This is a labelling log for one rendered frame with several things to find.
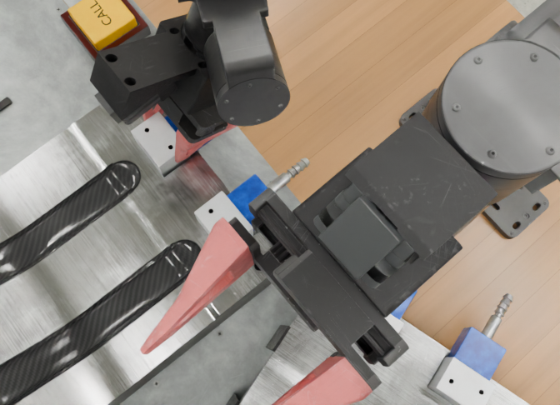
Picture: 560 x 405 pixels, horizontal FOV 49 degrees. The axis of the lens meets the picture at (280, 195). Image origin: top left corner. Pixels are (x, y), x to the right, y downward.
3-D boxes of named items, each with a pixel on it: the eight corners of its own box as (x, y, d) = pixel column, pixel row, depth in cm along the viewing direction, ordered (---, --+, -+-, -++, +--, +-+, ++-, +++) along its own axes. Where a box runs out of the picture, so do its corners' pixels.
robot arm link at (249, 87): (312, 112, 50) (317, 1, 40) (207, 135, 49) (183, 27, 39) (278, 10, 56) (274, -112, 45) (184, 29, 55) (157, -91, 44)
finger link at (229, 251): (196, 441, 27) (354, 301, 29) (98, 315, 29) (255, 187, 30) (211, 422, 34) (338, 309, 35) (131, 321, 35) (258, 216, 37)
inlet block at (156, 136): (233, 81, 71) (231, 59, 66) (260, 113, 70) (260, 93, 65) (139, 148, 69) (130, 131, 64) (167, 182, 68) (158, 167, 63)
